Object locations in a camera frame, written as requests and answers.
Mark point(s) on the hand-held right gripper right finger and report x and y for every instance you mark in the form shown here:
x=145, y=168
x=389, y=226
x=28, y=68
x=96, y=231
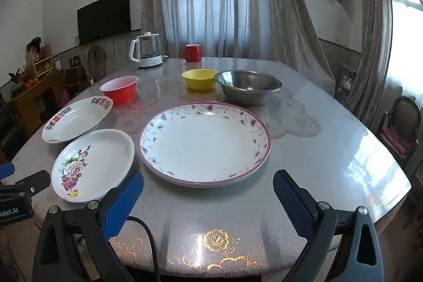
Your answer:
x=292, y=202

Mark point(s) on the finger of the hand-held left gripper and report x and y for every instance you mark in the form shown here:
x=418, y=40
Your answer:
x=6, y=168
x=33, y=181

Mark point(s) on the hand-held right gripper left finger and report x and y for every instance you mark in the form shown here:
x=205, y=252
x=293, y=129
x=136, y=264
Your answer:
x=122, y=202

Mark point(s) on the white pink rose plate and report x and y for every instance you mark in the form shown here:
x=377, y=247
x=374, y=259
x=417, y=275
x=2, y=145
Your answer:
x=99, y=156

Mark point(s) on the white blue red print plate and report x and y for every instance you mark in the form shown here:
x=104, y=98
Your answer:
x=76, y=120

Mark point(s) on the large purple floral rim plate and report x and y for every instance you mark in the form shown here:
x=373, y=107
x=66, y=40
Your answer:
x=205, y=143

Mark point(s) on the red plastic bowl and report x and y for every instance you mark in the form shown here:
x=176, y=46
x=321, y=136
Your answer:
x=120, y=93

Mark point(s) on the stainless steel bowl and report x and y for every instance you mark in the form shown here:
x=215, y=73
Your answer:
x=248, y=93

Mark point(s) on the yellow plastic bowl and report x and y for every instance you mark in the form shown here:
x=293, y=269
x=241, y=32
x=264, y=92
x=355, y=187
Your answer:
x=200, y=82

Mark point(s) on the wooden cabinet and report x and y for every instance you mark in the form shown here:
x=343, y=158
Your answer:
x=36, y=93

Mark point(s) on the small cluttered wooden shelf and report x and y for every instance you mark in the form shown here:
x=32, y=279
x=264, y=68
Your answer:
x=39, y=60

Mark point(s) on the dark clutter pile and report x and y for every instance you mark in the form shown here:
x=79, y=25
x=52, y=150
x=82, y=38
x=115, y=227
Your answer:
x=345, y=83

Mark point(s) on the carved wooden chair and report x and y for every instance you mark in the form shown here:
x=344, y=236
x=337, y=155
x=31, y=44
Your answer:
x=97, y=64

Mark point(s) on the dark round-back chair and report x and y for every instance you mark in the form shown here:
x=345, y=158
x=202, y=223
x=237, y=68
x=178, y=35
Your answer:
x=401, y=123

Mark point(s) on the white electric kettle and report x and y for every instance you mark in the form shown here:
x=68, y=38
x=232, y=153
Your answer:
x=148, y=54

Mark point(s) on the red mug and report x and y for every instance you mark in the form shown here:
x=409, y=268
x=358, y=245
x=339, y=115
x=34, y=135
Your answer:
x=193, y=54

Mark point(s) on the narrow beige window curtain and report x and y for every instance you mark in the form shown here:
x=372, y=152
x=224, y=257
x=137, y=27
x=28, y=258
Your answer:
x=371, y=37

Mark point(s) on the wide beige window curtain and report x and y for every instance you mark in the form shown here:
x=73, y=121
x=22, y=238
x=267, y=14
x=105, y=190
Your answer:
x=231, y=4

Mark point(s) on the black wall television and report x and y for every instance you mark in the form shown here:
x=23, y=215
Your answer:
x=104, y=17

